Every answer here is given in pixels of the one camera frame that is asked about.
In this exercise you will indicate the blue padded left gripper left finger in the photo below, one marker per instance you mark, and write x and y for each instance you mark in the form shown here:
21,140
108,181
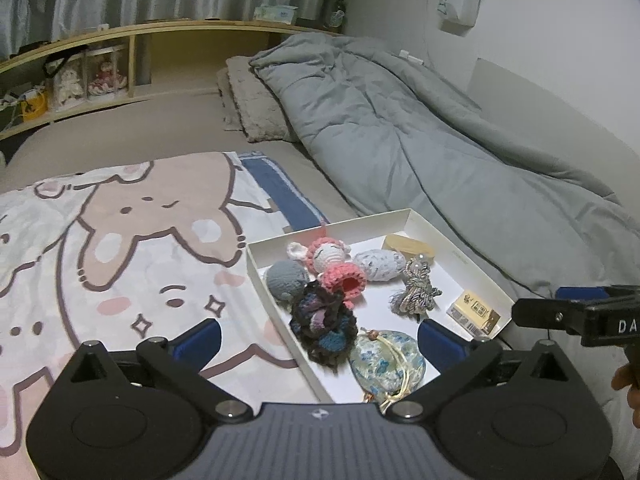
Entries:
196,347

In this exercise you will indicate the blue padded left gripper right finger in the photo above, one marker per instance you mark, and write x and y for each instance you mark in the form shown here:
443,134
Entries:
442,347

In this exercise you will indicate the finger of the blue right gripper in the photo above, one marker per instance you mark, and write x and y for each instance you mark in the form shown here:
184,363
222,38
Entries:
581,293

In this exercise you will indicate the gold card box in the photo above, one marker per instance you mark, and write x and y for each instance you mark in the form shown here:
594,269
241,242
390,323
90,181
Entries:
473,314

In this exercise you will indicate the braided pearl hair accessory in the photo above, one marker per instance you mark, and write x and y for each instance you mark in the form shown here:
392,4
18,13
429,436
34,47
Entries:
418,299

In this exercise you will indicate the blue floral drawstring pouch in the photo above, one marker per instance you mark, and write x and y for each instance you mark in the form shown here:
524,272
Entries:
387,365

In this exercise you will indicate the tan wooden block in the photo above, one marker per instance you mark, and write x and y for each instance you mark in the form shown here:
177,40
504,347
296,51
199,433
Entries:
408,247

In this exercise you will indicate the pink crochet doll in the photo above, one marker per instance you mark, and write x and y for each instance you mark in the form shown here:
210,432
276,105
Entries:
328,259

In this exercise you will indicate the person's hand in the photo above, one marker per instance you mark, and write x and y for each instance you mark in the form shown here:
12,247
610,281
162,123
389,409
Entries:
626,378

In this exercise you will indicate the white shallow cardboard tray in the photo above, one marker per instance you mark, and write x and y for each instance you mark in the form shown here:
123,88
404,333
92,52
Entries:
452,272

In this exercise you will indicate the white speckled crochet ball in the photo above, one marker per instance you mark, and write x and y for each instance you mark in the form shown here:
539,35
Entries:
380,265

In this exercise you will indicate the cartoon bear print blanket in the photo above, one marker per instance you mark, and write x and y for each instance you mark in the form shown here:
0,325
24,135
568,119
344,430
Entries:
126,253

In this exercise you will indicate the grey crochet ball toy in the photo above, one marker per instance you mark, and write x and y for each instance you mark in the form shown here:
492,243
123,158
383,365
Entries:
286,280

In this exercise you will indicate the grey quilted duvet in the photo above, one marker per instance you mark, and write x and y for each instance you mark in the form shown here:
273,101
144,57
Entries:
391,134

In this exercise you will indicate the beige fluffy pillow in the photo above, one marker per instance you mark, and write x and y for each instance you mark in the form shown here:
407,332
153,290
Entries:
250,106

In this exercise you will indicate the red doll in clear box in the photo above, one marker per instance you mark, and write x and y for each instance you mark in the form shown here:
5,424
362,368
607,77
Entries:
107,73

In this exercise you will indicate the yellow bag on shelf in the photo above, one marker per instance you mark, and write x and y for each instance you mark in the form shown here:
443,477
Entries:
34,104

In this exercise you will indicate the wooden headboard shelf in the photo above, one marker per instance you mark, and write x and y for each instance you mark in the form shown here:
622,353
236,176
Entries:
128,64

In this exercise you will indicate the tissue pack on shelf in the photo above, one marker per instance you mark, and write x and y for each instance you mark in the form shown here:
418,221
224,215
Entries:
276,13

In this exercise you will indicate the green glass bottle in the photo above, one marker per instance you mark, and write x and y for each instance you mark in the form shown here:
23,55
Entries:
337,16

